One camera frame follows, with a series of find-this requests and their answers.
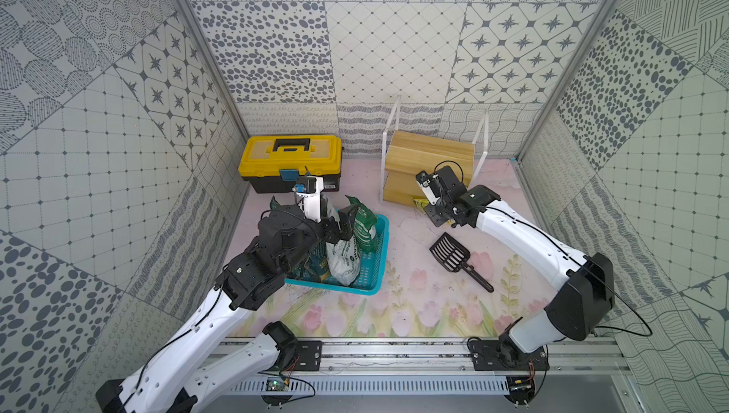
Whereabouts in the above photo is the clear white fertilizer bag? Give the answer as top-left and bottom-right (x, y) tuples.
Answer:
(326, 237), (361, 286)

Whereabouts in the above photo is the white green small fertilizer bag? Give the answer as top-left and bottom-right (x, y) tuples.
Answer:
(347, 196), (378, 253)

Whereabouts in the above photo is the tall dark green fertilizer bag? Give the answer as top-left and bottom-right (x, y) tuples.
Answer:
(297, 242), (330, 283)

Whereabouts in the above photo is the teal plastic basket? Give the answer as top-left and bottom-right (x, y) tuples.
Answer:
(285, 215), (389, 296)

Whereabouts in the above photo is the yellow small fertilizer bag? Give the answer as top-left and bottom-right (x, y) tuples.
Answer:
(413, 198), (430, 213)

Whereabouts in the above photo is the colourful green fertilizer bag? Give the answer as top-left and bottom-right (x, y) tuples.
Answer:
(269, 196), (282, 215)

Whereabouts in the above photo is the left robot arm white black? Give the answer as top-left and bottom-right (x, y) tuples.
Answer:
(96, 205), (357, 412)

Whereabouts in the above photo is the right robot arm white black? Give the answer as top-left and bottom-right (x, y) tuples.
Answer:
(416, 166), (615, 367)

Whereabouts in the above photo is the black slotted scoop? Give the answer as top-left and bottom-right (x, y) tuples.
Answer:
(429, 233), (495, 293)

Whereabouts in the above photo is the yellow black toolbox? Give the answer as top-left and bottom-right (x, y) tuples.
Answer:
(238, 135), (344, 194)

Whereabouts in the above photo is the left controller board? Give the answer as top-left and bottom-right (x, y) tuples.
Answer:
(261, 377), (293, 407)

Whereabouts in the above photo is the controller board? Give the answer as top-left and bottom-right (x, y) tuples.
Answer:
(505, 377), (536, 408)
(261, 377), (293, 407)

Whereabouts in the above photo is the right controller board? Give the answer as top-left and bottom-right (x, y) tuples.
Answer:
(505, 377), (536, 408)

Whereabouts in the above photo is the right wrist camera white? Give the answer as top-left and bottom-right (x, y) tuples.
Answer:
(416, 171), (442, 205)

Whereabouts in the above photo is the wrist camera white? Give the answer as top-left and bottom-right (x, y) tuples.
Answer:
(416, 171), (442, 205)
(293, 175), (325, 223)

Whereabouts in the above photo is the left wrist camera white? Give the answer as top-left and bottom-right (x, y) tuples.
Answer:
(293, 175), (325, 223)

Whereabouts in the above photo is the wooden white frame shelf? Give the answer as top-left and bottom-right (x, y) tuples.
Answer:
(380, 96), (489, 206)

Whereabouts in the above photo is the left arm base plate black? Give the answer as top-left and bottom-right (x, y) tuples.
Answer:
(273, 340), (323, 373)

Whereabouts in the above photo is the grey slotted cable duct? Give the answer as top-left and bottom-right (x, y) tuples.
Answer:
(229, 375), (507, 396)

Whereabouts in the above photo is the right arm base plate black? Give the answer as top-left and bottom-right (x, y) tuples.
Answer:
(466, 337), (550, 371)

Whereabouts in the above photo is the aluminium mounting rail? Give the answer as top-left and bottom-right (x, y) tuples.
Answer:
(210, 337), (633, 378)

